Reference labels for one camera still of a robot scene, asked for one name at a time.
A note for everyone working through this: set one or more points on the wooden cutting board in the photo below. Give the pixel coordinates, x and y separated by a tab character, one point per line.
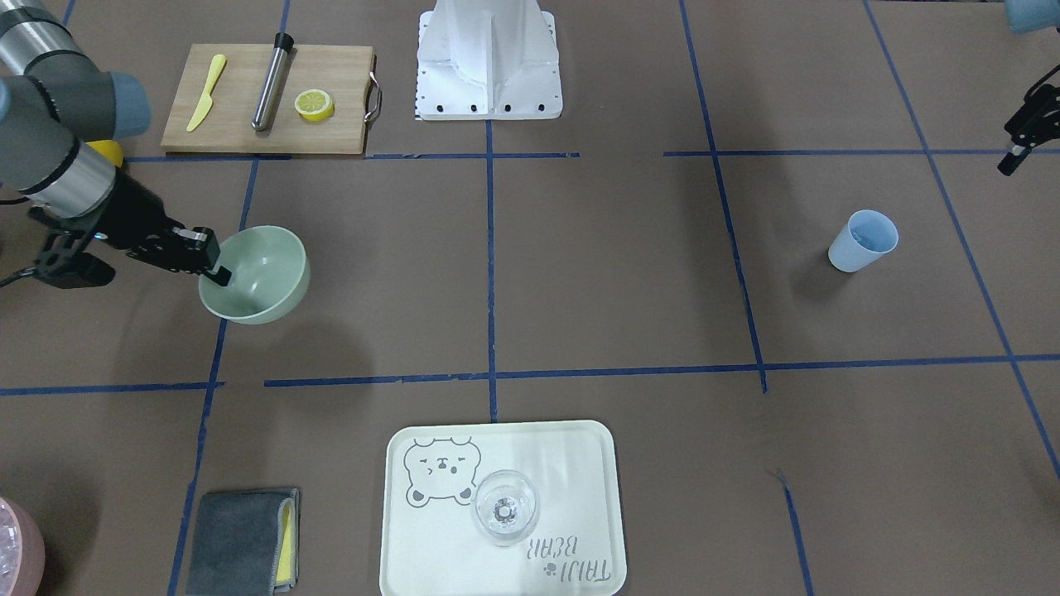
345	72

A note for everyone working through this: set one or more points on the pink bowl with ice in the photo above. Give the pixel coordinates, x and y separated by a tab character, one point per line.
23	554

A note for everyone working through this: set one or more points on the steel muddler black tip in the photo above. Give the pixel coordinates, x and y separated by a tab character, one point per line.
271	90

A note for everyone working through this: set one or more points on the green bowl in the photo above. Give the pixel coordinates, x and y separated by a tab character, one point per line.
270	273

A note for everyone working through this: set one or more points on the clear glass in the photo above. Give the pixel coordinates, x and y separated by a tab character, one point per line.
506	507

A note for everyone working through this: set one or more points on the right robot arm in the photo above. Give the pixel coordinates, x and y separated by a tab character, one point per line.
55	104

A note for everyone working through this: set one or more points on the grey folded cloth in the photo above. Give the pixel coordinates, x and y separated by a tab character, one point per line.
246	542

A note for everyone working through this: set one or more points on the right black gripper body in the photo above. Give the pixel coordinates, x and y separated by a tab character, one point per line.
130	213

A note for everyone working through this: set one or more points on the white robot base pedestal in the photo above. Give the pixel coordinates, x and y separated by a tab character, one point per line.
487	60

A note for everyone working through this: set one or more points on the yellow lemon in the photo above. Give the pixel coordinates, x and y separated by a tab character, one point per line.
110	150

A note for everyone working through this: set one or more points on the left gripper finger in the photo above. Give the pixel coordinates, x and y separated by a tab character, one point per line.
1013	158

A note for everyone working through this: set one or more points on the light blue plastic cup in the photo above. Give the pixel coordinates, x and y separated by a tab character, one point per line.
867	236

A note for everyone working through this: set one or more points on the yellow plastic knife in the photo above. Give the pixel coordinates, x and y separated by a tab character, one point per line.
205	102

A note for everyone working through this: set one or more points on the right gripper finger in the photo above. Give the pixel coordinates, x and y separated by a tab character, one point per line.
207	258

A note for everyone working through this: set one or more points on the half lemon slice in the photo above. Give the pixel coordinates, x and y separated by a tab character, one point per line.
314	105

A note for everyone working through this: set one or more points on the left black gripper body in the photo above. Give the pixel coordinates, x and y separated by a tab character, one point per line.
1029	126

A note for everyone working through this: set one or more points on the cream bear tray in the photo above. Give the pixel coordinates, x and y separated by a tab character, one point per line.
430	542

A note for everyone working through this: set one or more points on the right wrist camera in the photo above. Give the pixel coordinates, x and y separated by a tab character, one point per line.
63	261

